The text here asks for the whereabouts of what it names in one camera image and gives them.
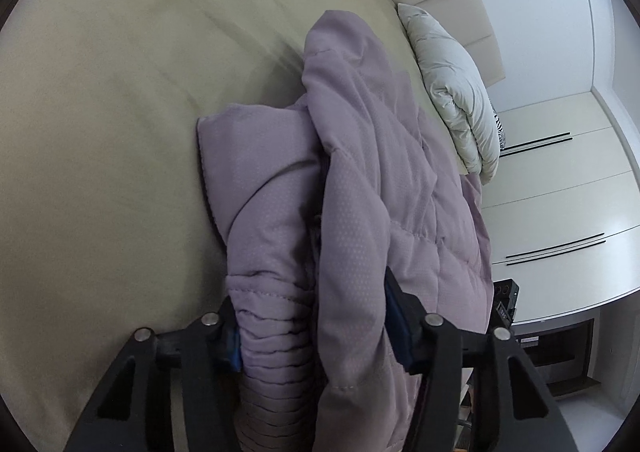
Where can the white wardrobe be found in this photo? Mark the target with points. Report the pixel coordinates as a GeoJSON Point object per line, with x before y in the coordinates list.
{"type": "Point", "coordinates": [560, 192]}

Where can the black device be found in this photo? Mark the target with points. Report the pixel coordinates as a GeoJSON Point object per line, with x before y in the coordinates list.
{"type": "Point", "coordinates": [505, 304]}

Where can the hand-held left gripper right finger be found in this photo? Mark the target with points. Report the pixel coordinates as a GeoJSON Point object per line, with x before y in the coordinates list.
{"type": "Point", "coordinates": [397, 327]}

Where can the dark low cabinet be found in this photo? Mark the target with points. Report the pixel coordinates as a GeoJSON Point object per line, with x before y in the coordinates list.
{"type": "Point", "coordinates": [560, 347]}

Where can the striped cushion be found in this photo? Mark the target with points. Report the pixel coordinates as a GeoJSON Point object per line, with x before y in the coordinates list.
{"type": "Point", "coordinates": [500, 127]}

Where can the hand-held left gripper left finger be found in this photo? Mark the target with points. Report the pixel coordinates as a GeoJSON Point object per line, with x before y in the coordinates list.
{"type": "Point", "coordinates": [234, 352]}

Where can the bed with yellow sheet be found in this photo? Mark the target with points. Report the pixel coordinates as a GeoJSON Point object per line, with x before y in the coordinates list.
{"type": "Point", "coordinates": [125, 132]}

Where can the mauve puffer coat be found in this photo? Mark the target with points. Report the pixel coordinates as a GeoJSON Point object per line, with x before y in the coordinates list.
{"type": "Point", "coordinates": [360, 232]}

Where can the white pillow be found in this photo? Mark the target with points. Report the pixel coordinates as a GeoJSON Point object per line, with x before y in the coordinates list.
{"type": "Point", "coordinates": [450, 77]}

